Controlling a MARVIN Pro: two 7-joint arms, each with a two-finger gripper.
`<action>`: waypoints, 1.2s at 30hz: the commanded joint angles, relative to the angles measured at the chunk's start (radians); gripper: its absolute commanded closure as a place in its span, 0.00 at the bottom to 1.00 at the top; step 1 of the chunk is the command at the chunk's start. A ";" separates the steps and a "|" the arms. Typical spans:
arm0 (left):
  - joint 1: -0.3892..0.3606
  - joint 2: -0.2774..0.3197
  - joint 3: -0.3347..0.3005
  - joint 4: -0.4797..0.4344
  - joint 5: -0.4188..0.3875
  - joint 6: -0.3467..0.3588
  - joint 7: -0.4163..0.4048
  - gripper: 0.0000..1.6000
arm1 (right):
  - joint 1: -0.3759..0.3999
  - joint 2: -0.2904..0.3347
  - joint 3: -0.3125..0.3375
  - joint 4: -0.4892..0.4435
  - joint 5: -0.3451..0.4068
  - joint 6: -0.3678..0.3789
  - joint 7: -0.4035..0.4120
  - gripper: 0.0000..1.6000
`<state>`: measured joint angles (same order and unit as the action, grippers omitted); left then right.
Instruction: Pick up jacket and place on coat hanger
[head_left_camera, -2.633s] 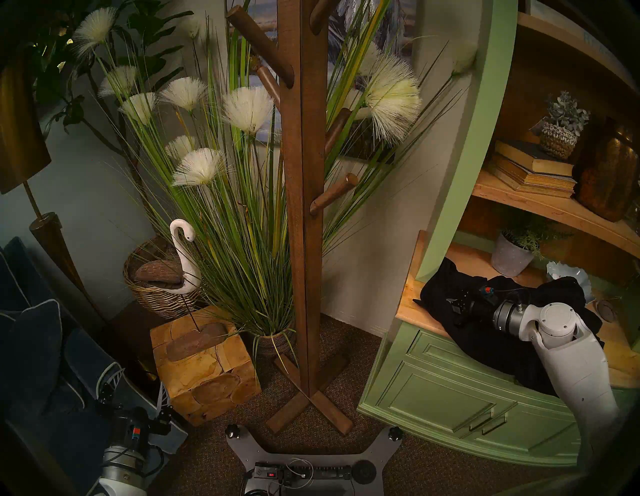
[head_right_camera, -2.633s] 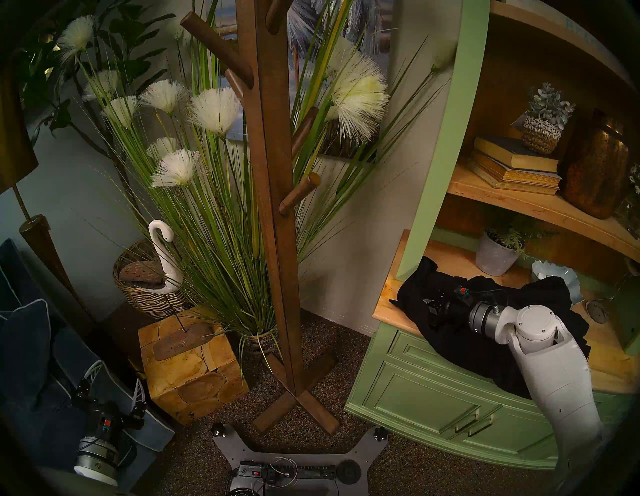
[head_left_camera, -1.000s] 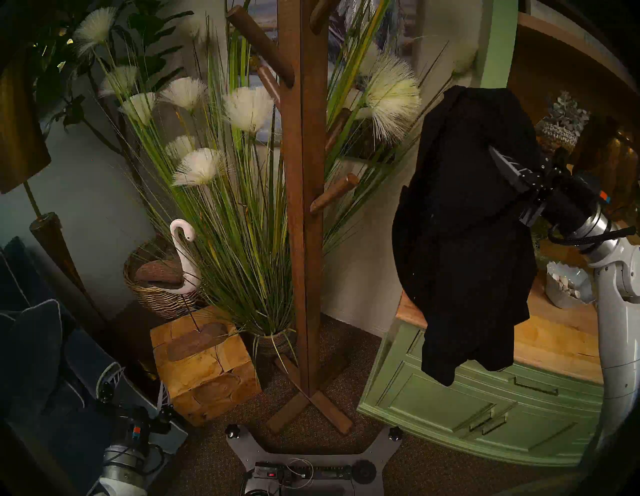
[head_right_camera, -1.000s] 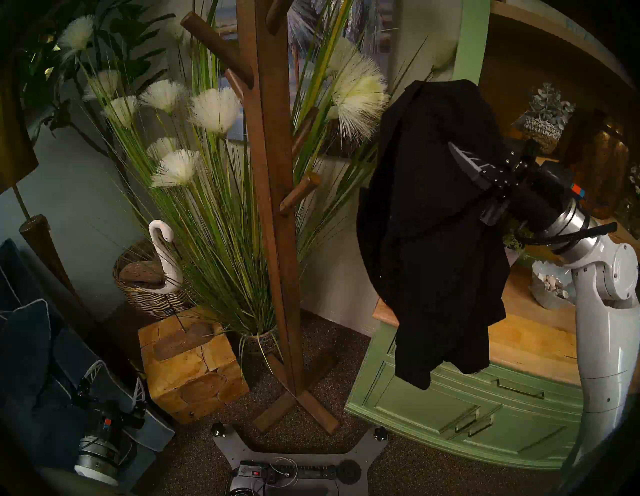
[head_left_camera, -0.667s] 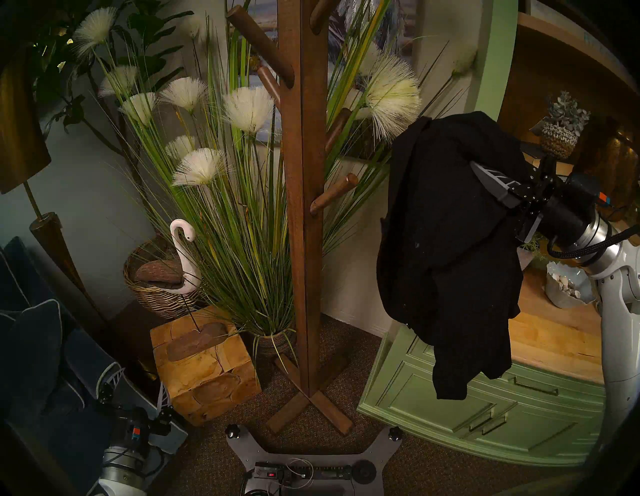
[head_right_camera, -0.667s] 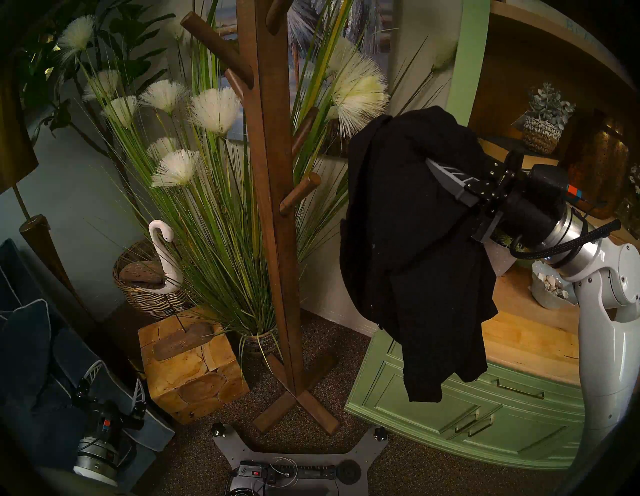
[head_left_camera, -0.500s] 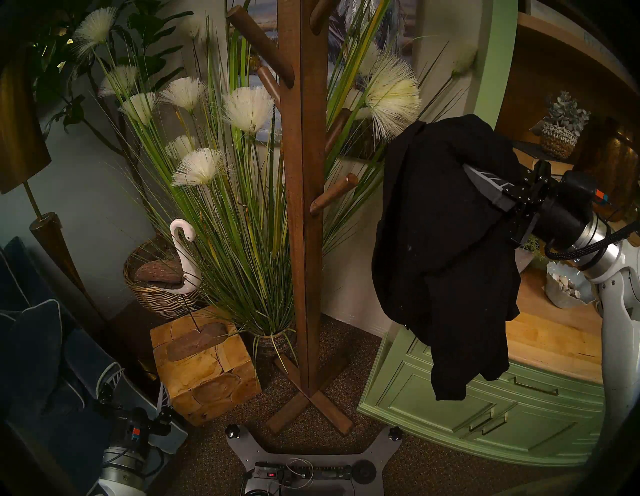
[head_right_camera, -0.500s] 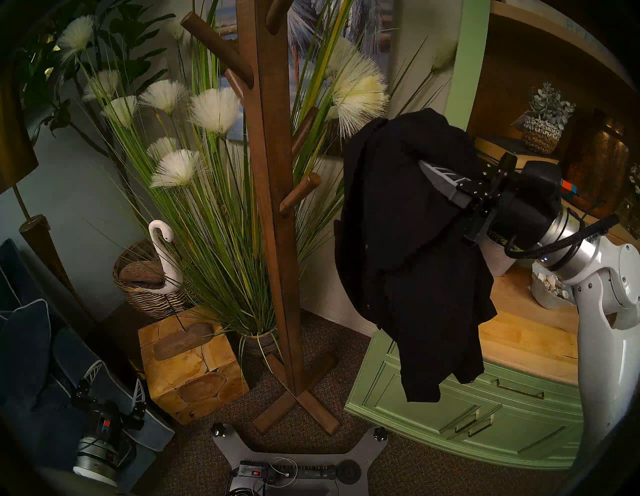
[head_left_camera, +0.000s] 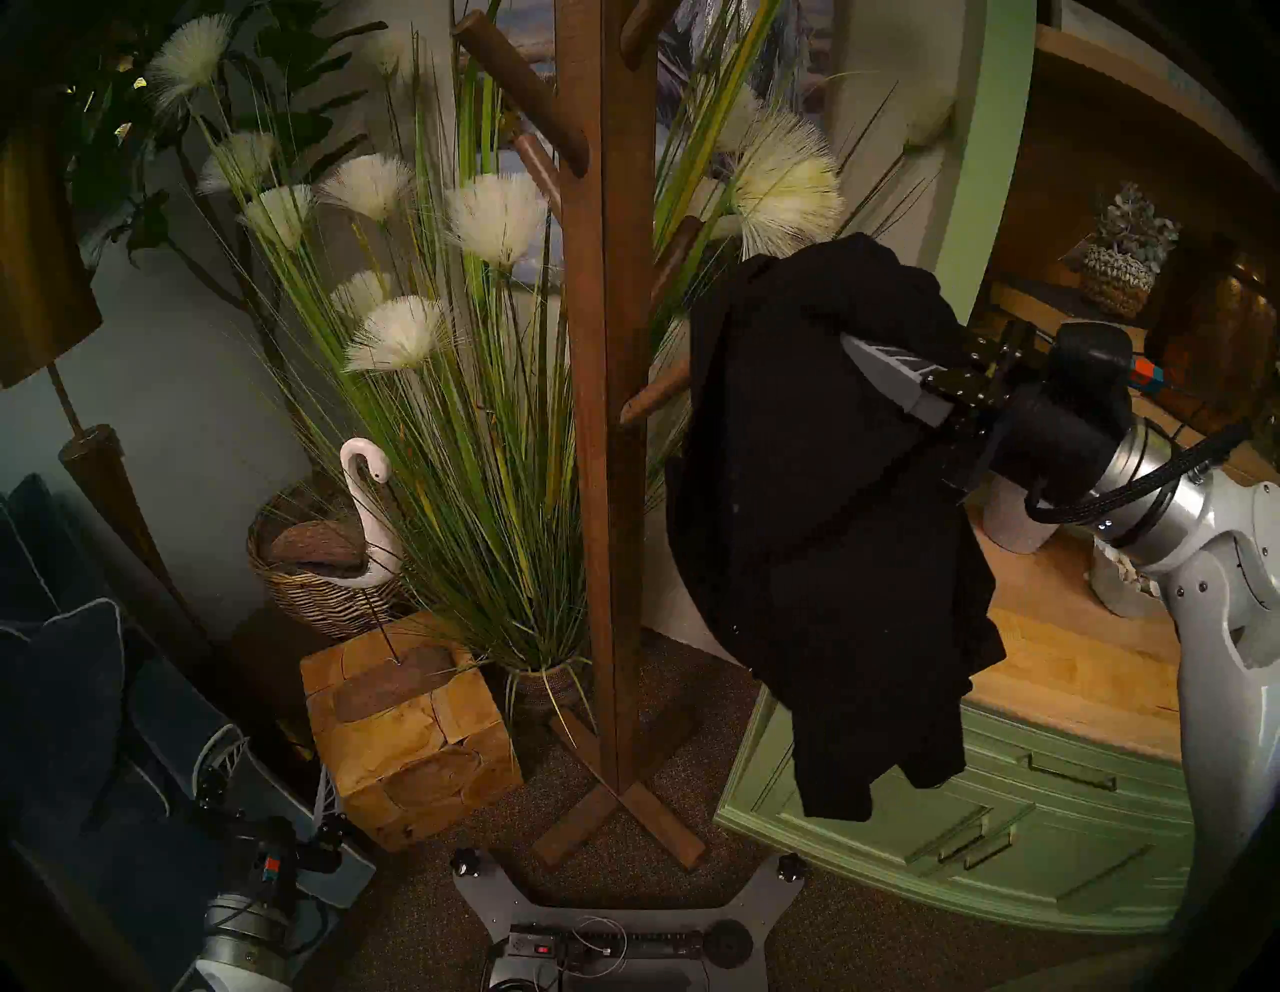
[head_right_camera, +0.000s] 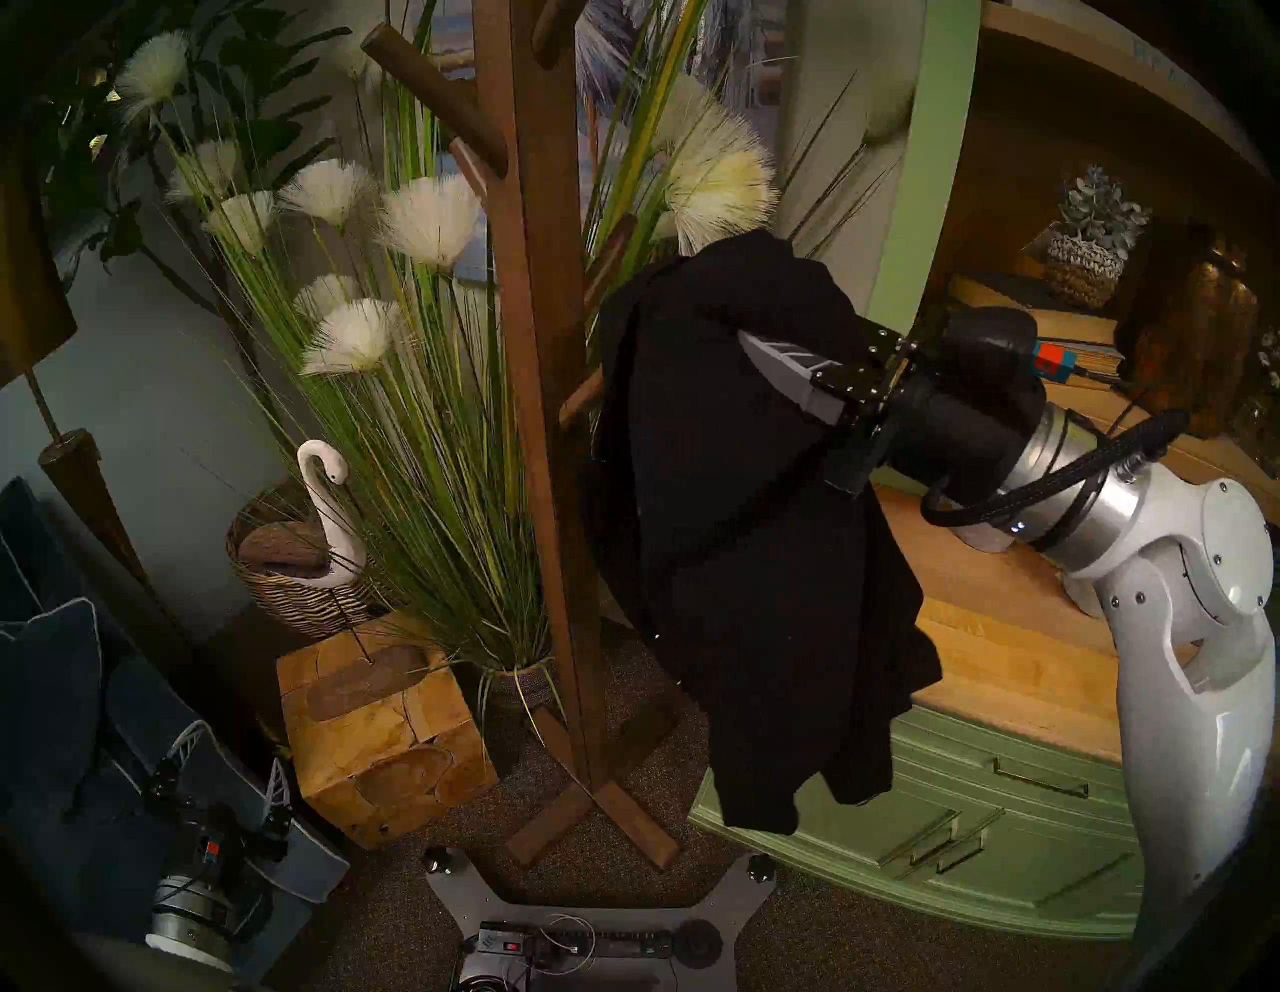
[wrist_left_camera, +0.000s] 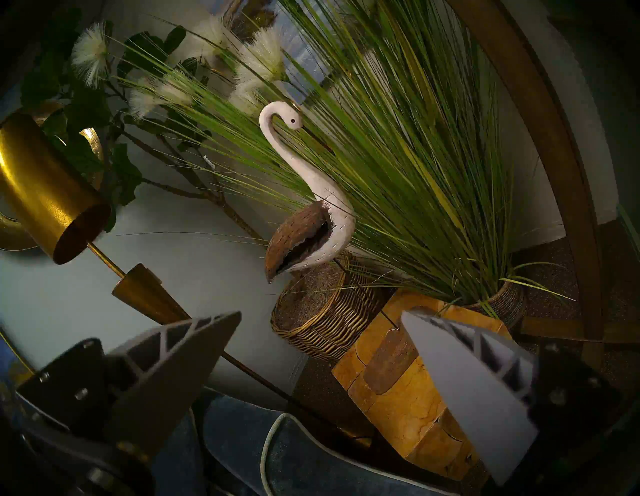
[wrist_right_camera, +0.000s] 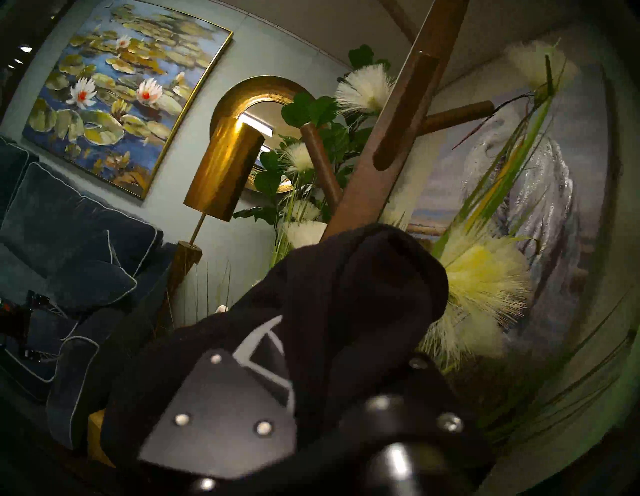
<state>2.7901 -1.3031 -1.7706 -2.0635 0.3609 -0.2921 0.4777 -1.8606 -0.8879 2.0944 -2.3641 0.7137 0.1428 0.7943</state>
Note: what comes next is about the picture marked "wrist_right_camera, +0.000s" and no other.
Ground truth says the black jacket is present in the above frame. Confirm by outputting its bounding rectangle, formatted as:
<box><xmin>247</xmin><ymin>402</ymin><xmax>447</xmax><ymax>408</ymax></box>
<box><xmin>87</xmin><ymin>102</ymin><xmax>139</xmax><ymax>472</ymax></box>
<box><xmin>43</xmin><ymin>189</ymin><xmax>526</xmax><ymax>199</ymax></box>
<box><xmin>100</xmin><ymin>223</ymin><xmax>451</xmax><ymax>481</ymax></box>

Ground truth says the heron painting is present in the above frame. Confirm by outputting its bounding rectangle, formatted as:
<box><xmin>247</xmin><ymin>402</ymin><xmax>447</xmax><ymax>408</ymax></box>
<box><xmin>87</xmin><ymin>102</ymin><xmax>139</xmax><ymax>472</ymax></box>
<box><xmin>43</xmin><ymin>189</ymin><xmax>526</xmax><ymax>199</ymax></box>
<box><xmin>405</xmin><ymin>40</ymin><xmax>621</xmax><ymax>401</ymax></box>

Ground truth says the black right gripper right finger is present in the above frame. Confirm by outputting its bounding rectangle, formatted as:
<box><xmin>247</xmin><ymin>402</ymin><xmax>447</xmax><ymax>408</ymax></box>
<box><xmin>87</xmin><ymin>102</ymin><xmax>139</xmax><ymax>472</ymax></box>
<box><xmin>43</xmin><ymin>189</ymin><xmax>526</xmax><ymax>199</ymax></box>
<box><xmin>350</xmin><ymin>354</ymin><xmax>496</xmax><ymax>493</ymax></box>

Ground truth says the water lily painting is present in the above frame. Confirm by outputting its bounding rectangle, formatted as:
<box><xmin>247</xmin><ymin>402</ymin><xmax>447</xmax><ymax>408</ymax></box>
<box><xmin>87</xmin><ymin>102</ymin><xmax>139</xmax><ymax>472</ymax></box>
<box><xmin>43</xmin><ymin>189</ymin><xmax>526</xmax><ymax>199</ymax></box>
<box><xmin>22</xmin><ymin>0</ymin><xmax>234</xmax><ymax>201</ymax></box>

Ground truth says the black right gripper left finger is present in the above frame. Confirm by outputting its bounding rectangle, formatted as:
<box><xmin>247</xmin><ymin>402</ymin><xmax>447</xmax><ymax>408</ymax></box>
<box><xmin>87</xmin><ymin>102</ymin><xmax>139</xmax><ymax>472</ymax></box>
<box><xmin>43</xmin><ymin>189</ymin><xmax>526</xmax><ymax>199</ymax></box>
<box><xmin>137</xmin><ymin>315</ymin><xmax>298</xmax><ymax>482</ymax></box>

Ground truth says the wooden block side table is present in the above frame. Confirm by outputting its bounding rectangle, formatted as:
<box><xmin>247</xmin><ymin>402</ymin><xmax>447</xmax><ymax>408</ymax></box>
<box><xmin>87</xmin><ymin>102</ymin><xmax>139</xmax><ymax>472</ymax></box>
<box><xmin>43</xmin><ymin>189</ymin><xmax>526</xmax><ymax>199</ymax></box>
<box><xmin>87</xmin><ymin>410</ymin><xmax>116</xmax><ymax>468</ymax></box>

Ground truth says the artificial pampas grass plant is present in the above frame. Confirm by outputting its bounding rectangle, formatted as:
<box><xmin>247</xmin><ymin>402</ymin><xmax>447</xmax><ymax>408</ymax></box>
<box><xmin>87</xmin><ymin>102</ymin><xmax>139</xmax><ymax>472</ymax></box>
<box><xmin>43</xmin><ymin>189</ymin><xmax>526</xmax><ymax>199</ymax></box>
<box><xmin>272</xmin><ymin>40</ymin><xmax>640</xmax><ymax>441</ymax></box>

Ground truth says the blue cushion white piping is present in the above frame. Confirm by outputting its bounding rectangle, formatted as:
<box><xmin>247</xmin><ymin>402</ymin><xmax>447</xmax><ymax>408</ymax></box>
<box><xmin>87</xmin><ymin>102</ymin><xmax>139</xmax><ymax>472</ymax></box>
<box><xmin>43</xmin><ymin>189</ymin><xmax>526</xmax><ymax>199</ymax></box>
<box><xmin>47</xmin><ymin>230</ymin><xmax>138</xmax><ymax>313</ymax></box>

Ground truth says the dark blue sofa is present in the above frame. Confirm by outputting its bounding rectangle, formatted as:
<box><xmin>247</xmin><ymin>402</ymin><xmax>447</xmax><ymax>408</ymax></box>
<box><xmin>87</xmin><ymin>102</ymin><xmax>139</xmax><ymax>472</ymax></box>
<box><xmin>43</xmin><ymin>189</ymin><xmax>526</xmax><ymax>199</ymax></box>
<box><xmin>0</xmin><ymin>137</ymin><xmax>176</xmax><ymax>451</ymax></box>

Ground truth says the brown wooden coat rack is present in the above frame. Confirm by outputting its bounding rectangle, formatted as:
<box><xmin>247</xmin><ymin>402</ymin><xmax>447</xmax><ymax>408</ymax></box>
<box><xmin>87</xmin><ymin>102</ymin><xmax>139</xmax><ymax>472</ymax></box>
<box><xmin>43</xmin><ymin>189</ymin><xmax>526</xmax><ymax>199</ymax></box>
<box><xmin>300</xmin><ymin>0</ymin><xmax>496</xmax><ymax>241</ymax></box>

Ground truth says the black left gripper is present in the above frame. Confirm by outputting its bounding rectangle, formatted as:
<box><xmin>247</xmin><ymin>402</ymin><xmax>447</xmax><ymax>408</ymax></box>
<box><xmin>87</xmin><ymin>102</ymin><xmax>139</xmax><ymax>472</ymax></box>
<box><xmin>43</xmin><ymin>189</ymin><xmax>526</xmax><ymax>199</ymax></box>
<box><xmin>0</xmin><ymin>292</ymin><xmax>53</xmax><ymax>362</ymax></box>

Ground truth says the brass floor lamp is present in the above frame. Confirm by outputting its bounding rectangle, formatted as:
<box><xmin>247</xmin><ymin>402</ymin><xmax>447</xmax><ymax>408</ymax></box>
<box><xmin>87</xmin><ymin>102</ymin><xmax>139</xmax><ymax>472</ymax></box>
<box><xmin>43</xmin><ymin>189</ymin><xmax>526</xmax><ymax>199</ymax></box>
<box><xmin>155</xmin><ymin>119</ymin><xmax>265</xmax><ymax>336</ymax></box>

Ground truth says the gold arched mirror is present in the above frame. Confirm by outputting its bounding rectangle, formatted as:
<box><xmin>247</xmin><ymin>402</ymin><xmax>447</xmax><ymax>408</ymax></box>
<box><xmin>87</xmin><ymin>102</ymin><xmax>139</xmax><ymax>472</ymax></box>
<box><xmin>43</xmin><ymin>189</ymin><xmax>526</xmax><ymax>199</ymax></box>
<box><xmin>210</xmin><ymin>76</ymin><xmax>316</xmax><ymax>195</ymax></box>

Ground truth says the green plant with white flowers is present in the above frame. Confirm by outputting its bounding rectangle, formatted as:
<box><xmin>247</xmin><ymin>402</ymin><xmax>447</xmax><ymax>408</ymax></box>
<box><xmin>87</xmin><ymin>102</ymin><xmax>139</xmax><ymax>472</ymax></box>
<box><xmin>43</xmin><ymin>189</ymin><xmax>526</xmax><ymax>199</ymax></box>
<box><xmin>232</xmin><ymin>45</ymin><xmax>393</xmax><ymax>226</ymax></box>

